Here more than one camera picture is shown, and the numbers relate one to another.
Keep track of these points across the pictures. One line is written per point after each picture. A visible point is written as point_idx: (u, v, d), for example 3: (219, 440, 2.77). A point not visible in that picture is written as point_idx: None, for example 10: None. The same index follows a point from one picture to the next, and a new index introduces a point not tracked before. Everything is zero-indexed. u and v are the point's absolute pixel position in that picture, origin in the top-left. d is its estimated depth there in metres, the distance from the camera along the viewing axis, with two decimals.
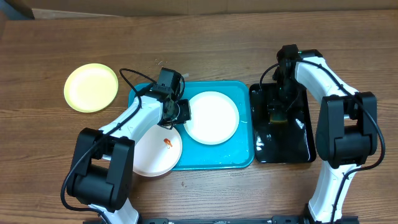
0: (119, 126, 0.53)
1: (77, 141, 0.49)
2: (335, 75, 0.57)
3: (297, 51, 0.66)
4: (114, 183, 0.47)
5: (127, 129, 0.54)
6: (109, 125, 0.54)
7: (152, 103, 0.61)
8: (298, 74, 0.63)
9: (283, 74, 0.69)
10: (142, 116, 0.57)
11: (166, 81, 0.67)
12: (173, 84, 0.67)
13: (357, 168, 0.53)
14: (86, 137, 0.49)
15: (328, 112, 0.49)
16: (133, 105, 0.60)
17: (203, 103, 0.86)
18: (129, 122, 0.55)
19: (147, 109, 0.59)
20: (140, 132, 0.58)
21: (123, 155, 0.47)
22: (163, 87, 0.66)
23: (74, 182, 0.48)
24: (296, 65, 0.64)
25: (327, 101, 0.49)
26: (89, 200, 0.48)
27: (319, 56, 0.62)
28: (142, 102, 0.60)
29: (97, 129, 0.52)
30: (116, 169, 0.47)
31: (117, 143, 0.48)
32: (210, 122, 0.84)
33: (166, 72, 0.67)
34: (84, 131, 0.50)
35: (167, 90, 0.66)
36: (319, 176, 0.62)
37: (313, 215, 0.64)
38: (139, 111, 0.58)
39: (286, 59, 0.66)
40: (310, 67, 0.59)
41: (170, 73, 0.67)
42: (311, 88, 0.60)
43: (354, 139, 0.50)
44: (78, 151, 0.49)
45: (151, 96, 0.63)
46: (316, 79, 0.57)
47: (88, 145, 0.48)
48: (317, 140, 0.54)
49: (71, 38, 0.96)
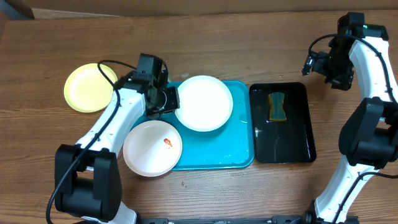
0: (97, 135, 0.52)
1: (55, 160, 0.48)
2: (390, 72, 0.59)
3: (364, 24, 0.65)
4: (101, 199, 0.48)
5: (106, 137, 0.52)
6: (86, 137, 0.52)
7: (132, 97, 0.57)
8: (352, 53, 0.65)
9: (339, 46, 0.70)
10: (122, 117, 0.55)
11: (146, 67, 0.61)
12: (153, 70, 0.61)
13: (375, 172, 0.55)
14: (64, 155, 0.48)
15: (364, 113, 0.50)
16: (111, 102, 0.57)
17: (193, 88, 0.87)
18: (107, 130, 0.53)
19: (127, 106, 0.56)
20: (124, 132, 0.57)
21: (104, 170, 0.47)
22: (142, 74, 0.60)
23: (61, 200, 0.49)
24: (354, 43, 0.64)
25: (367, 103, 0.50)
26: (78, 213, 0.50)
27: (382, 40, 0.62)
28: (120, 98, 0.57)
29: (74, 144, 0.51)
30: (101, 186, 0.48)
31: (97, 158, 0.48)
32: (201, 111, 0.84)
33: (145, 58, 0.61)
34: (61, 149, 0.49)
35: (147, 78, 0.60)
36: (334, 174, 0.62)
37: (317, 212, 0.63)
38: (119, 111, 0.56)
39: (347, 28, 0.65)
40: (367, 51, 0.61)
41: (151, 58, 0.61)
42: (359, 74, 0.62)
43: (383, 143, 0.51)
44: (58, 169, 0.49)
45: (130, 85, 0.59)
46: (368, 68, 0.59)
47: (68, 163, 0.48)
48: (341, 134, 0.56)
49: (71, 38, 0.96)
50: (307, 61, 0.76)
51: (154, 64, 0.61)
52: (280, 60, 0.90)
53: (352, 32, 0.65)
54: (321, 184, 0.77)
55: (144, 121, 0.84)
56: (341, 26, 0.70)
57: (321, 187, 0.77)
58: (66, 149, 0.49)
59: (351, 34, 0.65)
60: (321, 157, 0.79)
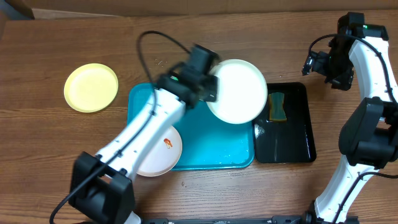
0: (119, 152, 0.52)
1: (76, 165, 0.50)
2: (390, 72, 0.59)
3: (364, 23, 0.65)
4: (110, 214, 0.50)
5: (129, 155, 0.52)
6: (111, 145, 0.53)
7: (169, 107, 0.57)
8: (352, 53, 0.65)
9: (339, 46, 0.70)
10: (152, 130, 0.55)
11: (196, 61, 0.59)
12: (203, 65, 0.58)
13: (375, 172, 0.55)
14: (84, 163, 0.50)
15: (365, 114, 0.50)
16: (147, 107, 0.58)
17: (227, 77, 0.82)
18: (134, 145, 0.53)
19: (160, 118, 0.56)
20: (152, 144, 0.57)
21: (116, 195, 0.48)
22: (191, 68, 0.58)
23: (74, 199, 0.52)
24: (354, 43, 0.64)
25: (367, 103, 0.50)
26: (87, 215, 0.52)
27: (382, 40, 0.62)
28: (157, 104, 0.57)
29: (97, 153, 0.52)
30: (111, 206, 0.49)
31: (114, 182, 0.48)
32: (238, 101, 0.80)
33: (198, 52, 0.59)
34: (84, 155, 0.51)
35: (196, 74, 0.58)
36: (334, 174, 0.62)
37: (318, 212, 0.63)
38: (151, 121, 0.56)
39: (348, 28, 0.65)
40: (367, 51, 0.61)
41: (204, 53, 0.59)
42: (359, 74, 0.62)
43: (383, 142, 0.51)
44: (76, 174, 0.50)
45: (176, 85, 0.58)
46: (368, 69, 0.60)
47: (86, 173, 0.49)
48: (341, 134, 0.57)
49: (71, 38, 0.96)
50: (307, 61, 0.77)
51: (206, 60, 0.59)
52: (280, 60, 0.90)
53: (352, 32, 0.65)
54: (321, 184, 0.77)
55: None
56: (341, 25, 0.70)
57: (321, 187, 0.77)
58: (87, 157, 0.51)
59: (351, 34, 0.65)
60: (321, 157, 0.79)
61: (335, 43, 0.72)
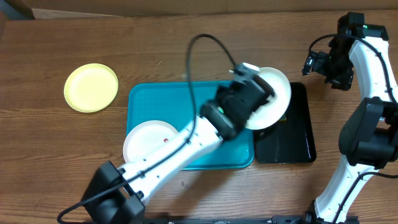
0: (143, 173, 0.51)
1: (99, 172, 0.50)
2: (390, 72, 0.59)
3: (363, 23, 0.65)
4: None
5: (150, 178, 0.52)
6: (137, 163, 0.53)
7: (206, 140, 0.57)
8: (352, 54, 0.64)
9: (339, 46, 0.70)
10: (181, 158, 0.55)
11: (247, 97, 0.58)
12: (254, 102, 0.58)
13: (375, 172, 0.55)
14: (106, 174, 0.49)
15: (364, 113, 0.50)
16: (183, 135, 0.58)
17: None
18: (159, 170, 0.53)
19: (193, 148, 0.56)
20: (174, 172, 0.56)
21: (127, 215, 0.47)
22: (241, 102, 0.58)
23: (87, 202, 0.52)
24: (354, 43, 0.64)
25: (367, 103, 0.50)
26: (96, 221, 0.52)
27: (382, 40, 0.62)
28: (194, 132, 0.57)
29: (122, 167, 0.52)
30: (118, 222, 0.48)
31: (129, 202, 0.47)
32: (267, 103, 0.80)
33: (252, 87, 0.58)
34: (109, 164, 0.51)
35: (244, 110, 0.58)
36: (333, 174, 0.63)
37: (318, 212, 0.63)
38: (183, 149, 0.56)
39: (348, 28, 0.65)
40: (367, 51, 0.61)
41: (259, 89, 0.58)
42: (359, 75, 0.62)
43: (383, 142, 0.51)
44: (96, 181, 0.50)
45: (222, 117, 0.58)
46: (368, 69, 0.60)
47: (106, 183, 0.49)
48: (341, 134, 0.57)
49: (71, 38, 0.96)
50: (307, 61, 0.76)
51: (257, 97, 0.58)
52: (280, 60, 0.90)
53: (352, 32, 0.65)
54: (321, 184, 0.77)
55: (143, 122, 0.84)
56: (341, 26, 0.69)
57: (321, 187, 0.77)
58: (112, 167, 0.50)
59: (351, 34, 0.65)
60: (321, 157, 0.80)
61: (335, 43, 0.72)
